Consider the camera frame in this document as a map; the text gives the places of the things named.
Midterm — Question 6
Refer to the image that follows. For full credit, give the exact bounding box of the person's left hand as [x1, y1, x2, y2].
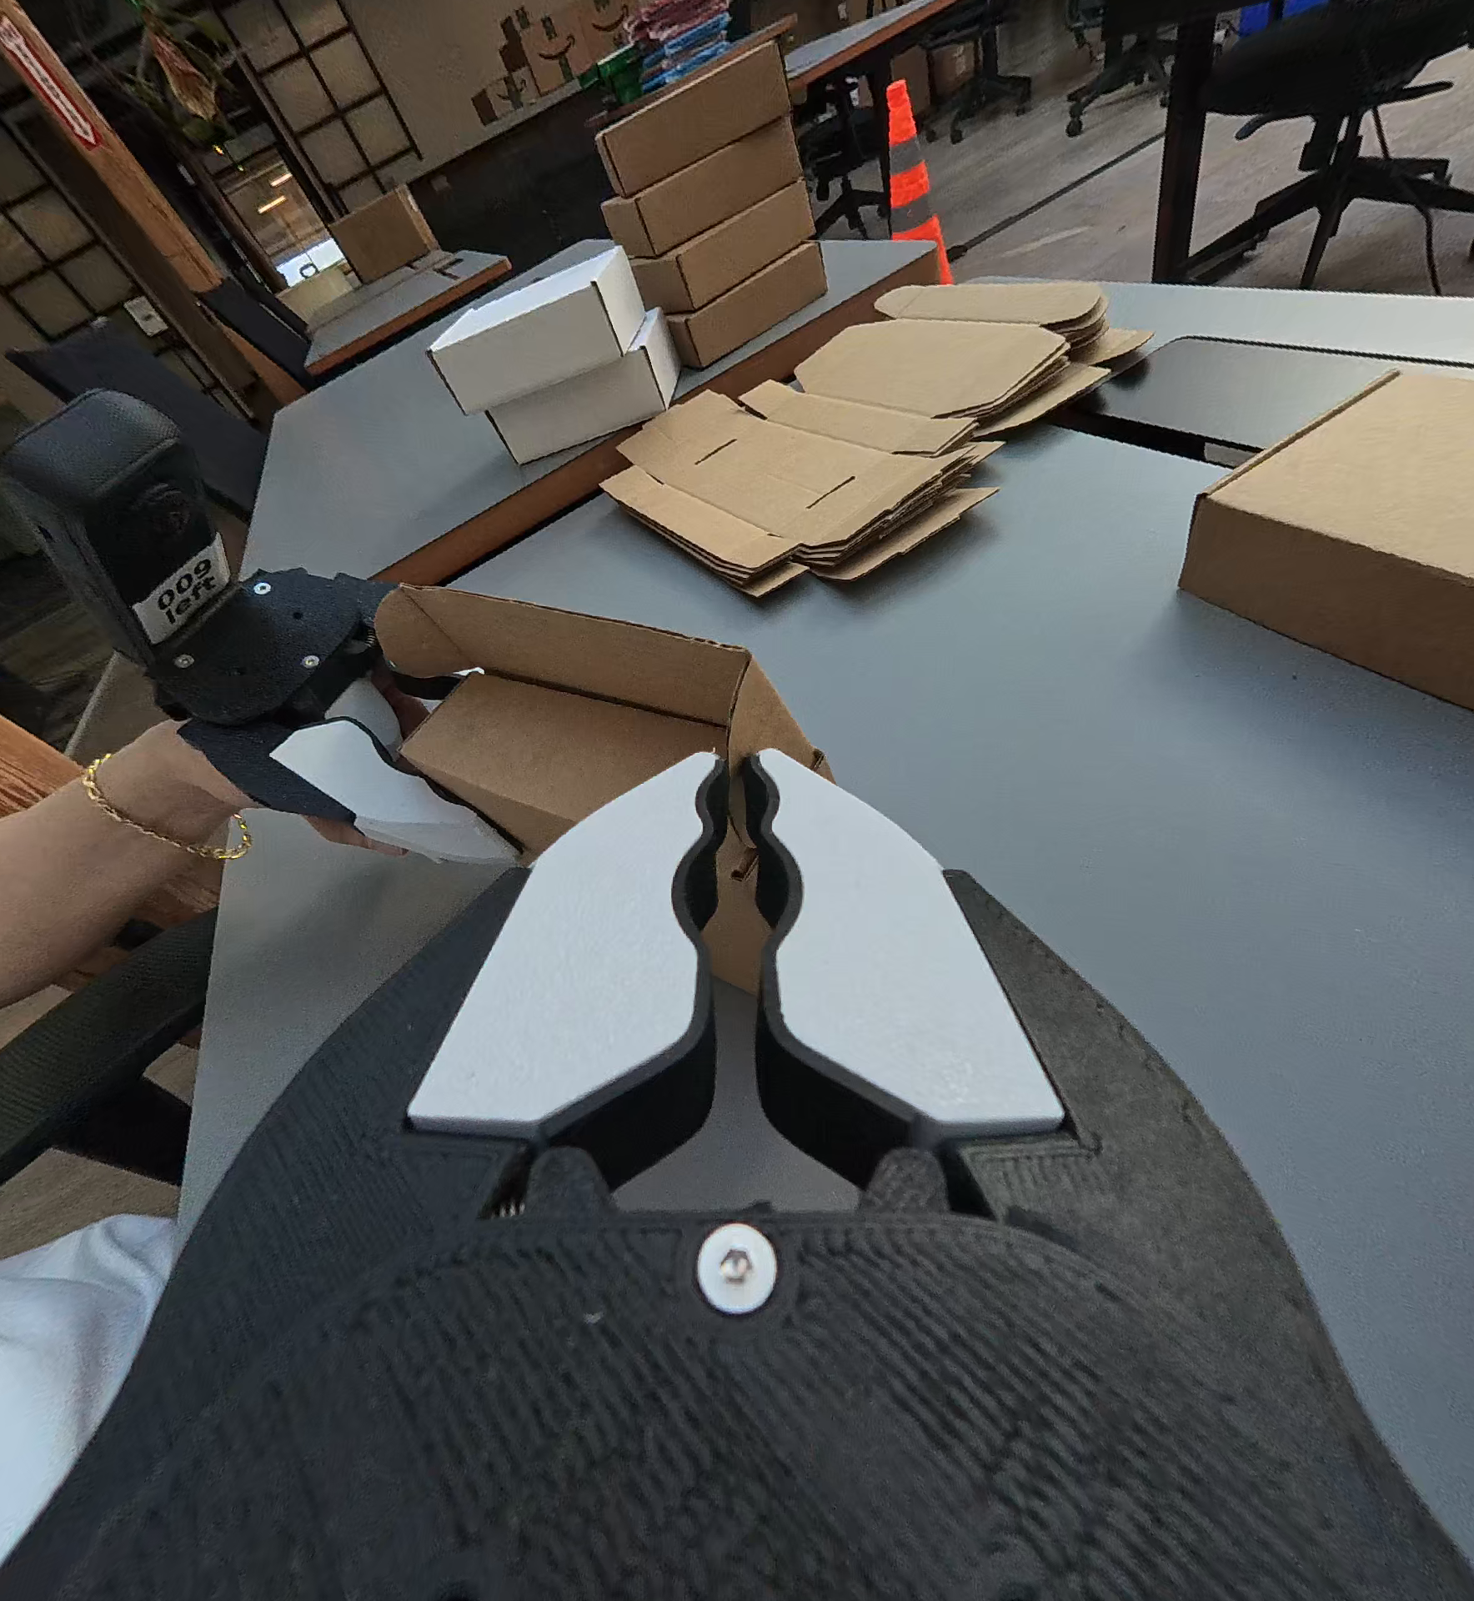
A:
[92, 723, 412, 860]

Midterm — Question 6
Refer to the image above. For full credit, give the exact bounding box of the orange traffic cone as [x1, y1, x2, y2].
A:
[882, 77, 955, 283]

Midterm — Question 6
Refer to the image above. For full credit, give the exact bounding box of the white cardboard box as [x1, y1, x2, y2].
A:
[486, 305, 685, 465]
[425, 242, 646, 417]

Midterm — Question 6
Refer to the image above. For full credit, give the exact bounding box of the black office chair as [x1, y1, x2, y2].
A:
[1203, 0, 1474, 291]

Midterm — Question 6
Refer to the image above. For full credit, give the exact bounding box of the stack of flat cardboard sheets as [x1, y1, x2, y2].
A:
[600, 281, 1155, 600]

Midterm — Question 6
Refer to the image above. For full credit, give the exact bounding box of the person's white clothing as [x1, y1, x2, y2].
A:
[0, 1210, 186, 1601]

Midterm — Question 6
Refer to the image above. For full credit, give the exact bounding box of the gold chain bracelet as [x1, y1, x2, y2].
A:
[82, 753, 254, 862]

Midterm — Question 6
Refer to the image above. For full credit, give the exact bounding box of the brown cardboard box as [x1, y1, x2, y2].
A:
[631, 181, 823, 315]
[1177, 368, 1474, 736]
[595, 40, 797, 196]
[665, 239, 829, 370]
[374, 582, 834, 996]
[327, 186, 442, 286]
[600, 118, 809, 259]

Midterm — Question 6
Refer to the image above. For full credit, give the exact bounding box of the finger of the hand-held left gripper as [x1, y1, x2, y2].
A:
[272, 714, 525, 865]
[325, 680, 434, 753]

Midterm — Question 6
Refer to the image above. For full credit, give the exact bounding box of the black chair armrest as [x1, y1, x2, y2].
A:
[0, 906, 221, 1223]

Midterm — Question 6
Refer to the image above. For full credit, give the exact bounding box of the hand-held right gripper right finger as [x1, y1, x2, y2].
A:
[739, 748, 1067, 1184]

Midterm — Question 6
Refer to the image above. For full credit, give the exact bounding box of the person's left forearm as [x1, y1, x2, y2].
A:
[0, 750, 245, 1023]

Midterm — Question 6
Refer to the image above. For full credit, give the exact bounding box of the closed brown cardboard box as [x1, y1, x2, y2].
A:
[600, 118, 809, 259]
[1177, 368, 1474, 736]
[327, 186, 442, 286]
[665, 239, 829, 370]
[595, 40, 797, 196]
[631, 181, 823, 315]

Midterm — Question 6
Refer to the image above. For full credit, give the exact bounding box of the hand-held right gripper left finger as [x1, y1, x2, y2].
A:
[408, 753, 731, 1179]

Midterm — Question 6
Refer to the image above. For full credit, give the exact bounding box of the black-legged wooden desk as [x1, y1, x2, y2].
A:
[1150, 0, 1230, 285]

